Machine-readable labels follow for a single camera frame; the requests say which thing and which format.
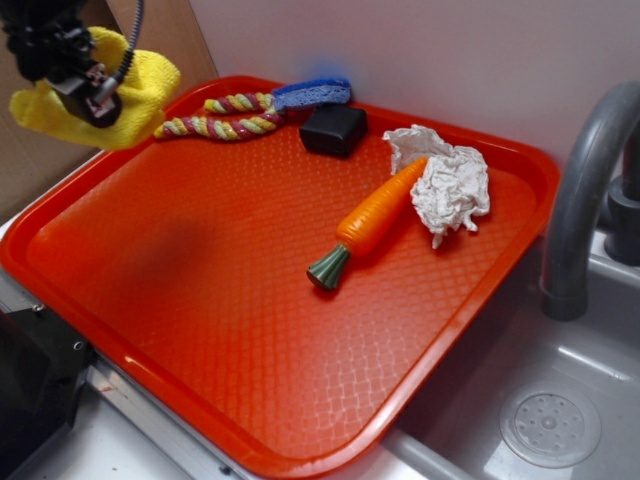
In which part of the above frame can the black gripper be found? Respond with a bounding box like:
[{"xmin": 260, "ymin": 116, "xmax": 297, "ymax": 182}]
[{"xmin": 1, "ymin": 1, "xmax": 123, "ymax": 128}]

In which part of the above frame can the yellow cloth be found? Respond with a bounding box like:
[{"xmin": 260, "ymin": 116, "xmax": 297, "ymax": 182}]
[{"xmin": 9, "ymin": 26, "xmax": 180, "ymax": 151}]

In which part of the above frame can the red plastic tray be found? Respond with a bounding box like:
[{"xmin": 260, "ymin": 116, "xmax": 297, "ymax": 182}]
[{"xmin": 1, "ymin": 107, "xmax": 559, "ymax": 479}]

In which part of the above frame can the blue sponge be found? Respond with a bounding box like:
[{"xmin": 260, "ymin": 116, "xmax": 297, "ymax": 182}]
[{"xmin": 272, "ymin": 78, "xmax": 352, "ymax": 111}]

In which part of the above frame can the black rectangular block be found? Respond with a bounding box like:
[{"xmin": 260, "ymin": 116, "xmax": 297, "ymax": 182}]
[{"xmin": 299, "ymin": 104, "xmax": 368, "ymax": 158}]

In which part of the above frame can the orange toy carrot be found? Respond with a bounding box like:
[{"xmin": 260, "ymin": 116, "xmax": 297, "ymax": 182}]
[{"xmin": 307, "ymin": 157, "xmax": 428, "ymax": 291}]

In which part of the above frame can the crumpled white paper towel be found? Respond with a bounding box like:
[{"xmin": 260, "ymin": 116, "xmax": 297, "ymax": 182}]
[{"xmin": 382, "ymin": 124, "xmax": 491, "ymax": 249}]

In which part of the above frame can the grey toy faucet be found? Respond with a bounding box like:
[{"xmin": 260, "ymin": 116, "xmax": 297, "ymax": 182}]
[{"xmin": 540, "ymin": 80, "xmax": 639, "ymax": 321}]

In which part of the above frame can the grey toy sink basin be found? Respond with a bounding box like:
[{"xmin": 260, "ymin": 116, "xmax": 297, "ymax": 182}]
[{"xmin": 384, "ymin": 229, "xmax": 640, "ymax": 480}]

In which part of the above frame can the grey flexible cable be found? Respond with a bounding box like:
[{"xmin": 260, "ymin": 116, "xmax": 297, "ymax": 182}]
[{"xmin": 112, "ymin": 0, "xmax": 146, "ymax": 84}]

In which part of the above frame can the twisted pink yellow rope toy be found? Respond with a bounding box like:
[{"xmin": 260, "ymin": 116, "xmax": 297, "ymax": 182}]
[{"xmin": 154, "ymin": 92, "xmax": 285, "ymax": 142}]

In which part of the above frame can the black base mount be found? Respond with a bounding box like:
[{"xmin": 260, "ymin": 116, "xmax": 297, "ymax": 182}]
[{"xmin": 1, "ymin": 306, "xmax": 93, "ymax": 479}]

